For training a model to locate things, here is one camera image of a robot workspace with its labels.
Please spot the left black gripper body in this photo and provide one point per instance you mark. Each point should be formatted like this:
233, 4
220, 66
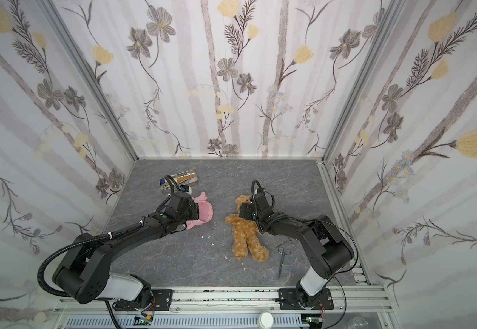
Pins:
191, 206

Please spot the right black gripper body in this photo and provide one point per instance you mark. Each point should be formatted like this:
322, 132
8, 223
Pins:
247, 210

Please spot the pink fleece bear hoodie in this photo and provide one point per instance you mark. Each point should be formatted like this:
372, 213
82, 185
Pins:
206, 211

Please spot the brown teddy bear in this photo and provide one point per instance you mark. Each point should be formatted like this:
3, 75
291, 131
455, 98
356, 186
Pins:
244, 233

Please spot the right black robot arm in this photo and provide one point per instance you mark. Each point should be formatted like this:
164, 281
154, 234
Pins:
325, 246

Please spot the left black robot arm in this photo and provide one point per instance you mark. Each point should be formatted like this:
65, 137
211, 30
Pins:
85, 271

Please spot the clear plastic tool box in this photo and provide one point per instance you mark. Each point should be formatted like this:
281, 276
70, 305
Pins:
184, 178

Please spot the small black scissors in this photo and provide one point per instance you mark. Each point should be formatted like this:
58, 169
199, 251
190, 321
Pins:
284, 252

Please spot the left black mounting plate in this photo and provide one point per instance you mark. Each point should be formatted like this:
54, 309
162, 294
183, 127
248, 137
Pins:
156, 299

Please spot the black mounting plate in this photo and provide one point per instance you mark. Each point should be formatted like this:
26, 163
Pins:
296, 299
156, 299

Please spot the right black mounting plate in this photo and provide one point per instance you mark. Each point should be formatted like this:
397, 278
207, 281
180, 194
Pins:
296, 299

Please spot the white round cap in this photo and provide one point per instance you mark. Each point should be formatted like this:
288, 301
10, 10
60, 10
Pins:
265, 321

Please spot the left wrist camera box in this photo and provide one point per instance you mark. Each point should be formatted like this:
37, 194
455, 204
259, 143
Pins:
186, 188

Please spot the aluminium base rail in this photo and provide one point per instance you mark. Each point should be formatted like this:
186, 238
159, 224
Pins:
235, 307

